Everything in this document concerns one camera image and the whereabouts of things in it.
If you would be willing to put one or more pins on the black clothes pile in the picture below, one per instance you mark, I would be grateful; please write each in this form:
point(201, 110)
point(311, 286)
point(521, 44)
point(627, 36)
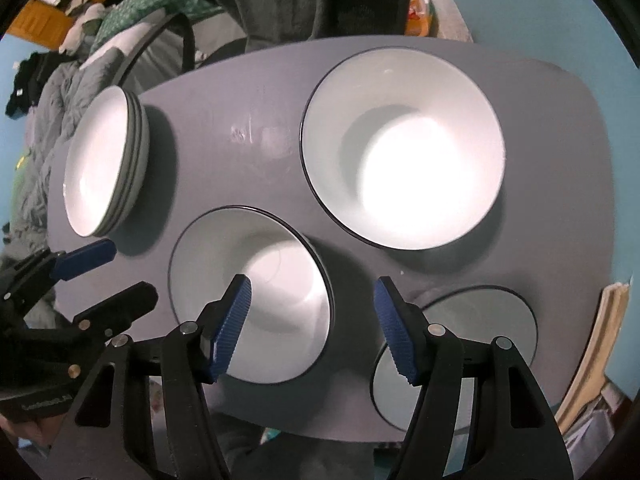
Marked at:
point(30, 80)

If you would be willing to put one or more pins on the beige clothes pile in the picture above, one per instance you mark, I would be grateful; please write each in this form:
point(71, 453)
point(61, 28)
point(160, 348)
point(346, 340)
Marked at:
point(82, 25)

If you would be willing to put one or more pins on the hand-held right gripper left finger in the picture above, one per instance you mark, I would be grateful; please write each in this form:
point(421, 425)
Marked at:
point(230, 332)

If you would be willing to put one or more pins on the person's left hand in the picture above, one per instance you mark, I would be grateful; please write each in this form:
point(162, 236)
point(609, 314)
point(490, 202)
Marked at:
point(30, 432)

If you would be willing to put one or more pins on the grey quilted comforter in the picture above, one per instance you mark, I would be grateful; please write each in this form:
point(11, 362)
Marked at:
point(45, 125)

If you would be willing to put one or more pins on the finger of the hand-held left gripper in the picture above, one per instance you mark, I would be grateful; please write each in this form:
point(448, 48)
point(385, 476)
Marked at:
point(125, 302)
point(85, 258)

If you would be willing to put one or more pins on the pile of papers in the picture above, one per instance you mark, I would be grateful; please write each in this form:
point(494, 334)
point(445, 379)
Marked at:
point(595, 410)

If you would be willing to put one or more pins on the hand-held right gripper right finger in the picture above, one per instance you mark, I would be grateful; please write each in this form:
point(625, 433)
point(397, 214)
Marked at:
point(395, 332)

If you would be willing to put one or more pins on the wooden louvered door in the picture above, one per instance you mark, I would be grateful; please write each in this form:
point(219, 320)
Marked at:
point(35, 20)

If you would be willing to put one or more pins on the orange plastic bag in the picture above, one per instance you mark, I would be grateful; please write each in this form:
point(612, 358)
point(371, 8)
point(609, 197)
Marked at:
point(415, 10)

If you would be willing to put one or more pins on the white bowl wave pattern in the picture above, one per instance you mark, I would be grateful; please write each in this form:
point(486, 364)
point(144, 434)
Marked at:
point(410, 160)
point(280, 280)
point(475, 320)

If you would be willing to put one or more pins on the green checkered cloth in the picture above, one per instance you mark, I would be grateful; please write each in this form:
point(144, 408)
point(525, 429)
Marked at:
point(150, 0)

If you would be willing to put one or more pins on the light wood plank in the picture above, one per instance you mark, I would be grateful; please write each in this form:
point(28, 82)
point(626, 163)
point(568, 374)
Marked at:
point(600, 340)

